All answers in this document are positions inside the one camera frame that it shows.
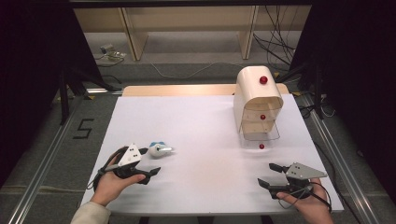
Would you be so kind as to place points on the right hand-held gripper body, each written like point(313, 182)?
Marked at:
point(300, 171)

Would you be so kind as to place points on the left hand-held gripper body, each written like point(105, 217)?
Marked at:
point(130, 156)

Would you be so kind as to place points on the small white toy blue top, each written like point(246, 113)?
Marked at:
point(157, 150)

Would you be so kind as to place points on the clear drawer with red knob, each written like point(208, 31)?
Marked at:
point(261, 146)

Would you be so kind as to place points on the white drawer cabinet red knobs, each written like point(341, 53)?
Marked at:
point(255, 90)

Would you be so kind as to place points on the person's left hand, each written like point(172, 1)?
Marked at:
point(110, 185)

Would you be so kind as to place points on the person's right hand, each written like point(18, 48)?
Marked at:
point(308, 208)

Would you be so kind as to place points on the white table sheet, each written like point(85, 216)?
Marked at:
point(193, 124)

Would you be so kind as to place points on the black tripod stand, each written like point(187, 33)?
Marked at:
point(316, 90)
point(67, 93)

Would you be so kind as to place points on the black curtain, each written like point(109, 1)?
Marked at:
point(31, 62)
point(358, 77)

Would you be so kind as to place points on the light wooden shelf unit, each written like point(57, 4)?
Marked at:
point(186, 18)

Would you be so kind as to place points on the aluminium floor rail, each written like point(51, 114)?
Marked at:
point(43, 168)
point(339, 168)

